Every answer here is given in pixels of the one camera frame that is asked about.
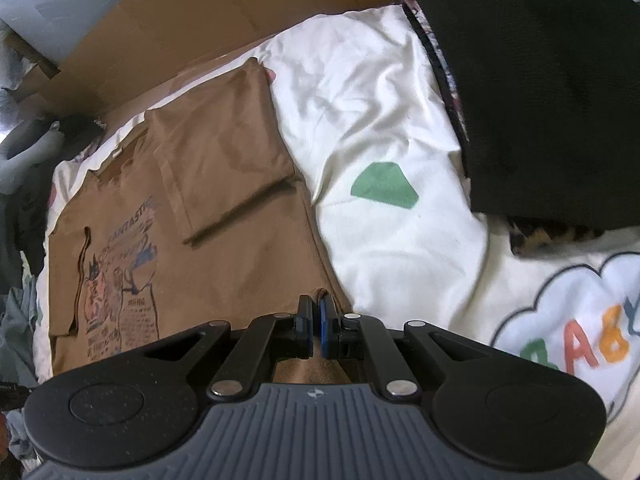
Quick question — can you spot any grey neck pillow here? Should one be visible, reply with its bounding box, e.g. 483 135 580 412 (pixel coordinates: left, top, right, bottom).
1 119 65 195

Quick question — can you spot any dark grey pillow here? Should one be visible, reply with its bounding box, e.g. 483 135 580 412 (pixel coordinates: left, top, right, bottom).
1 114 103 294

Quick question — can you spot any brown t-shirt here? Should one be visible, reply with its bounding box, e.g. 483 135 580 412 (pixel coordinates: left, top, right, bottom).
48 58 350 374

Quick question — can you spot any black folded garment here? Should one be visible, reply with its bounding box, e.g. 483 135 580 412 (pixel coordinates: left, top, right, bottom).
401 0 639 230

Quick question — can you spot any brown cardboard sheet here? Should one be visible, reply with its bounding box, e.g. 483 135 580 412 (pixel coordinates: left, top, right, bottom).
17 0 392 129

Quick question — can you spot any leopard print cloth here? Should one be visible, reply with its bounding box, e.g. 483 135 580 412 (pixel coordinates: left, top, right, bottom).
506 217 604 256

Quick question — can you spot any cream cartoon print blanket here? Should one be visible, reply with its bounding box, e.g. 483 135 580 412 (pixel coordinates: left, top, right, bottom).
35 6 639 479

